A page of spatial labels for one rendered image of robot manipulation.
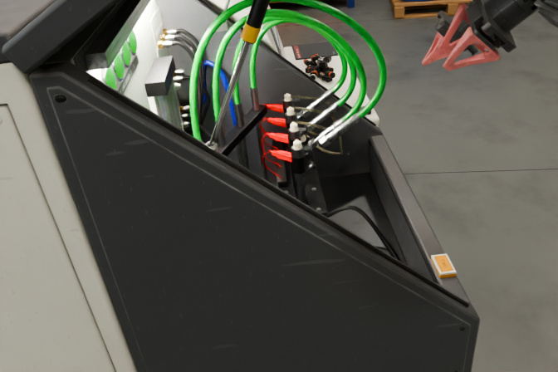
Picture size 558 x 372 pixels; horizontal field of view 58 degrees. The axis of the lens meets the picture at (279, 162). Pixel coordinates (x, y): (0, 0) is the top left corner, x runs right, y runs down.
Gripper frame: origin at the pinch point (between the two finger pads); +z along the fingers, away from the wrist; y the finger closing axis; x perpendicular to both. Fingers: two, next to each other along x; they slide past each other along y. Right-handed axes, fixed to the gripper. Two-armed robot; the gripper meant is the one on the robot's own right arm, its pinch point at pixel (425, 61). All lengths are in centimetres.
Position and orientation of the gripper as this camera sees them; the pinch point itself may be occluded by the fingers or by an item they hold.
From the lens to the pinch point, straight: 115.0
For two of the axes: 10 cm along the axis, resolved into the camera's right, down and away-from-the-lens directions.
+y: -7.7, -6.0, -2.2
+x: -1.7, 5.4, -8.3
